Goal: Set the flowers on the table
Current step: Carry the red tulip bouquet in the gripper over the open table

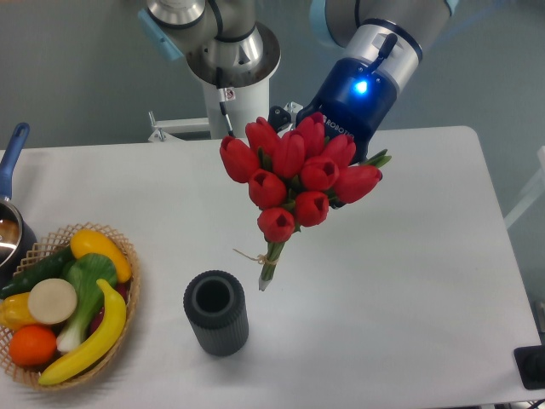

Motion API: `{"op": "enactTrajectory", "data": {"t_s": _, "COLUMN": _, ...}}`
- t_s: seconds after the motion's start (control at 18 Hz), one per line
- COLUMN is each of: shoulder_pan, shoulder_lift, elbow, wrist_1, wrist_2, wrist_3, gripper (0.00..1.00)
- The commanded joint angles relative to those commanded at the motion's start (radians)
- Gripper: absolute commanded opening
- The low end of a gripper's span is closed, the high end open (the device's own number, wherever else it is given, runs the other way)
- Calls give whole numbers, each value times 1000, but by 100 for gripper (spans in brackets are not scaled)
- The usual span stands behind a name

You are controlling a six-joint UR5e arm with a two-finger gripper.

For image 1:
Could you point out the blue handled saucepan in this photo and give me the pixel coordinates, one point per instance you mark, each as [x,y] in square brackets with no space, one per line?
[17,238]

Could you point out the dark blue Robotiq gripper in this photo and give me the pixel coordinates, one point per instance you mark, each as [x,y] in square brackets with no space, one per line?
[353,101]

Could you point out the green cucumber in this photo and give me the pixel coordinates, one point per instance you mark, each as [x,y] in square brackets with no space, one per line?
[50,267]

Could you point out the yellow banana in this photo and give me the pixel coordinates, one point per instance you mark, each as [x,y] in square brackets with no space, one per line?
[96,346]

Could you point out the white metal table clamp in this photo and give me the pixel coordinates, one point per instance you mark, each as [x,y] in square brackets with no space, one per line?
[177,129]

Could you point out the orange fruit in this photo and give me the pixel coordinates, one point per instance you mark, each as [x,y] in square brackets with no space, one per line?
[32,345]

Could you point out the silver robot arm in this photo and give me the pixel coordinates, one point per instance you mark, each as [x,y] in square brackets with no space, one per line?
[233,56]

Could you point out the yellow bell pepper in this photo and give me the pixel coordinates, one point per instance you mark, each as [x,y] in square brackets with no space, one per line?
[15,313]

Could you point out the woven wicker basket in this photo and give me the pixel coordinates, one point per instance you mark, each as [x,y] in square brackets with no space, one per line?
[47,246]

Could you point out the dark grey ribbed vase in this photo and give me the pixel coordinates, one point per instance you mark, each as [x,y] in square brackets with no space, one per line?
[214,303]

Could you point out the green bok choy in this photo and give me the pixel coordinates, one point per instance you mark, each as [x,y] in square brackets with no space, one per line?
[82,275]

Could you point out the red tulip bouquet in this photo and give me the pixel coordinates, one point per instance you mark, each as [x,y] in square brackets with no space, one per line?
[296,178]

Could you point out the black device at edge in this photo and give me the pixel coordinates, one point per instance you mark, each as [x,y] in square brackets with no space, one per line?
[530,363]

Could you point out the beige round slice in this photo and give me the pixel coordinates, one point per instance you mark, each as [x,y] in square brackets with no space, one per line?
[52,301]

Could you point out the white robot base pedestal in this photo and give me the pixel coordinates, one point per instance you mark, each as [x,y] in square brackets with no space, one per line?
[242,104]

